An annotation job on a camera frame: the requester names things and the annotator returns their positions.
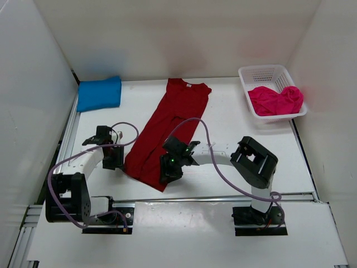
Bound blue t shirt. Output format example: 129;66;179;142
76;76;122;112

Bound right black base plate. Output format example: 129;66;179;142
231;206;288;237

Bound purple cable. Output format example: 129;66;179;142
165;117;286;229
46;121;139;233

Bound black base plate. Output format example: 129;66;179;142
82;207;134;235
231;206;288;237

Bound dark red t shirt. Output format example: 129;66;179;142
124;78;211;192

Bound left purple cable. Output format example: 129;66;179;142
46;121;139;233

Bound pink t shirt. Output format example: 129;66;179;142
248;86;304;116

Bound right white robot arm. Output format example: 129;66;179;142
160;136;278;226

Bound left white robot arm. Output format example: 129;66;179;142
46;126;124;224

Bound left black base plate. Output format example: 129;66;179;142
82;207;134;235

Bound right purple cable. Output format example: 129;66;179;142
165;117;286;229

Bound aluminium frame rail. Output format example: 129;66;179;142
11;78;314;267

